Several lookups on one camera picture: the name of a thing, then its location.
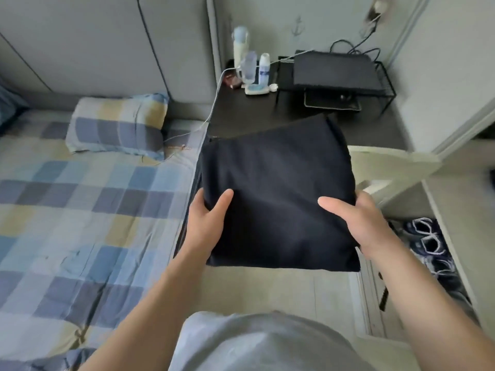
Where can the person's left hand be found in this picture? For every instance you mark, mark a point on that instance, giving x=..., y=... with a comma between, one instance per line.
x=203, y=224

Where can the person's right hand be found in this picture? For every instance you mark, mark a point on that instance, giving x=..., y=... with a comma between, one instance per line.
x=357, y=224

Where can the person's right thumb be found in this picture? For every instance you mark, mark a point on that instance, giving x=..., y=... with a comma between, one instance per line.
x=335, y=207

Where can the person's left thumb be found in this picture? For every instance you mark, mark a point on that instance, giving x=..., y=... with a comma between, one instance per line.
x=223, y=202

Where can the black garment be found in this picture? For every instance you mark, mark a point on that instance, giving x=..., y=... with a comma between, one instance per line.
x=276, y=193

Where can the person's right forearm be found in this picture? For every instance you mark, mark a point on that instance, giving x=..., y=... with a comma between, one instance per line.
x=425, y=305

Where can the person's left forearm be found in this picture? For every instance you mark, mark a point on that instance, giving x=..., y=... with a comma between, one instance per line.
x=147, y=309

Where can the white open drawer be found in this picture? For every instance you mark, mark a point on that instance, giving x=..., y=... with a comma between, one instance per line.
x=410, y=227

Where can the dark bedside table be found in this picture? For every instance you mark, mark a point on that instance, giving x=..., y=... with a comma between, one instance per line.
x=305, y=115

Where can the blue white clothes in drawer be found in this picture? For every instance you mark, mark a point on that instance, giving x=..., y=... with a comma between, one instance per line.
x=433, y=247

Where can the white blue round dish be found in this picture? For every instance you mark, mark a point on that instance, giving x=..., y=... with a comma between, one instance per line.
x=256, y=89

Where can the small dark red box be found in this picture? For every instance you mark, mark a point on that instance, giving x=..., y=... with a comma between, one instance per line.
x=232, y=79

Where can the checkered blue yellow pillow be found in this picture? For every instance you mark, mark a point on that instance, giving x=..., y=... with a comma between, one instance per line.
x=118, y=125

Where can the black laptop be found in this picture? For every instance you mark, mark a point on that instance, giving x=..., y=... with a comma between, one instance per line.
x=333, y=71

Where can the small white blue bottle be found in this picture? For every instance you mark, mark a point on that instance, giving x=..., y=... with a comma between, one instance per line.
x=264, y=70

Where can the checkered blue yellow bed sheet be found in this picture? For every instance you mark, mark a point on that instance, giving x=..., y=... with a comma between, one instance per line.
x=85, y=235

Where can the person's grey shirt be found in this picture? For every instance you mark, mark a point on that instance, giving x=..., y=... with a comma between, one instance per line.
x=263, y=343

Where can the tall white blue bottle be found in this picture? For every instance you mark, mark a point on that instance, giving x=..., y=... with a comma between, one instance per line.
x=239, y=44

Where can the grey upholstered headboard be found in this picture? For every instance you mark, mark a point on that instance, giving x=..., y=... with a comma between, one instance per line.
x=100, y=46

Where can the white wall charger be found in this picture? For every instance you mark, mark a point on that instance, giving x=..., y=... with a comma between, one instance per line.
x=377, y=7

